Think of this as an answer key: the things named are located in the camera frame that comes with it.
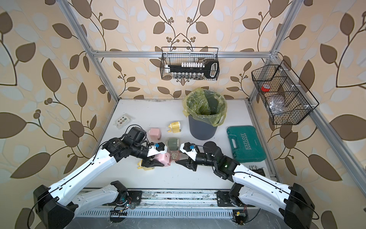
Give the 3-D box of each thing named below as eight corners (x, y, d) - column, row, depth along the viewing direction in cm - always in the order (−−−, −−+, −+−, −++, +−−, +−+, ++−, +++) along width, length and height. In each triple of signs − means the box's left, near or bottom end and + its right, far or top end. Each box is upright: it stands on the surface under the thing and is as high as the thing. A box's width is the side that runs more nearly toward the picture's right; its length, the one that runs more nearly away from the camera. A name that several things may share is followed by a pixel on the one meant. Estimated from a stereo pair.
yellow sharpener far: (169, 132, 102) (167, 127, 96) (169, 127, 105) (168, 121, 99) (180, 132, 102) (180, 127, 96) (180, 127, 105) (180, 121, 99)
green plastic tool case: (233, 162, 89) (236, 158, 84) (226, 130, 105) (228, 125, 99) (262, 162, 89) (267, 158, 84) (251, 130, 105) (255, 125, 99)
